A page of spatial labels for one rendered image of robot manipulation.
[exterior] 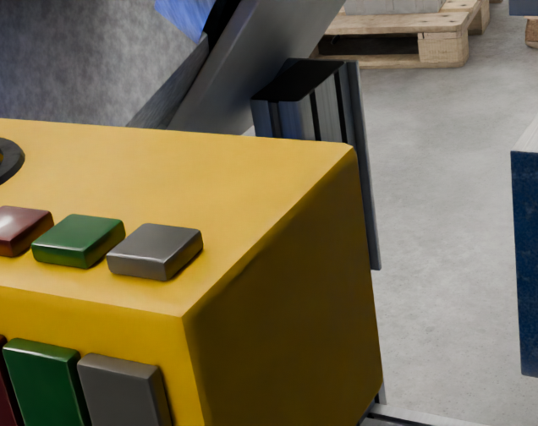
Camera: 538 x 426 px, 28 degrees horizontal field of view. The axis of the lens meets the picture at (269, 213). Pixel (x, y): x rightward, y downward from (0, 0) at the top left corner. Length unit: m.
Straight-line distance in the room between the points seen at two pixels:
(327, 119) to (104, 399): 0.62
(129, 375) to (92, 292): 0.02
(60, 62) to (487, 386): 1.43
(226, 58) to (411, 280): 1.65
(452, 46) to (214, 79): 2.81
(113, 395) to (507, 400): 1.73
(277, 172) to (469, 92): 3.04
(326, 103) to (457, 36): 2.67
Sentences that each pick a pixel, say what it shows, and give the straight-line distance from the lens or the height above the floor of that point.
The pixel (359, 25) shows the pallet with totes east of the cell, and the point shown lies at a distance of 3.60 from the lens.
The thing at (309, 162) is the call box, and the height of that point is 1.07.
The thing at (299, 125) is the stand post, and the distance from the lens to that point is 0.82.
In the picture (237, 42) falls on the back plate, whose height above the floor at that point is 0.99.
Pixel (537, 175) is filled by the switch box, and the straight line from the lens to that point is 0.87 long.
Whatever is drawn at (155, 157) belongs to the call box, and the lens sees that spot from 0.33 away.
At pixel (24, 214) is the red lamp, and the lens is 0.29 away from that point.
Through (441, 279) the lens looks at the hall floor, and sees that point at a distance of 2.33.
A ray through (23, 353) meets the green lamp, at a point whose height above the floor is 1.06.
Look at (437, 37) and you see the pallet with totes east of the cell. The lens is 3.52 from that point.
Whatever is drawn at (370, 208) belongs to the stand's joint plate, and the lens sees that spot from 0.94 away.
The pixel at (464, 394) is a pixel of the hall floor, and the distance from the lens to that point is 1.99.
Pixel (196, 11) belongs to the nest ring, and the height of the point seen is 1.02.
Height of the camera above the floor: 1.19
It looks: 26 degrees down
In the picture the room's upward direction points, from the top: 9 degrees counter-clockwise
